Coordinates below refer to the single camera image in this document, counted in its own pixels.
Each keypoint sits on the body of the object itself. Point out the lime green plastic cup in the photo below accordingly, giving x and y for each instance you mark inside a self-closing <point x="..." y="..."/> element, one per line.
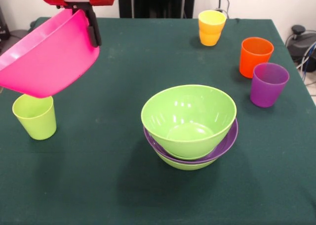
<point x="34" y="121"/>

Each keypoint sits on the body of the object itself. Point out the large pink plastic bowl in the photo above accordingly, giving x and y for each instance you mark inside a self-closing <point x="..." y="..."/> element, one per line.
<point x="49" y="61"/>

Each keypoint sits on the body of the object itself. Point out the medium green plastic bowl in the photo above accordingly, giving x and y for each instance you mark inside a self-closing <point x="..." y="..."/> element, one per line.
<point x="187" y="166"/>

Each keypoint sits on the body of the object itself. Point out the small green plastic bowl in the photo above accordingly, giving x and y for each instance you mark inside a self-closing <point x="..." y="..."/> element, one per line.
<point x="190" y="157"/>

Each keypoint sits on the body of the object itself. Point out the dark green tablecloth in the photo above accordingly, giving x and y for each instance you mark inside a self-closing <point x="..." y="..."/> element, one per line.
<point x="98" y="185"/>

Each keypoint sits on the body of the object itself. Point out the orange plastic cup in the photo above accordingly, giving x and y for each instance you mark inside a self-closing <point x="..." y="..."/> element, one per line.
<point x="254" y="59"/>

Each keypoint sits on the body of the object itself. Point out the purple plastic bowl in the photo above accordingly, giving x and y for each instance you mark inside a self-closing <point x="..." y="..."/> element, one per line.
<point x="229" y="138"/>

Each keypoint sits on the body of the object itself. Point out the yellow plastic cup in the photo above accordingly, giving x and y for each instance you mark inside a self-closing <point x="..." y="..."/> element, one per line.
<point x="209" y="40"/>
<point x="212" y="23"/>

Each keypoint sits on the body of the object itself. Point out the large green plastic bowl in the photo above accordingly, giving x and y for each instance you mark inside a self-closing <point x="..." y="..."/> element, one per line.
<point x="188" y="116"/>

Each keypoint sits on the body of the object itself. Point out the purple plastic cup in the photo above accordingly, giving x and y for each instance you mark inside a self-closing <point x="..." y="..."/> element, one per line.
<point x="267" y="91"/>

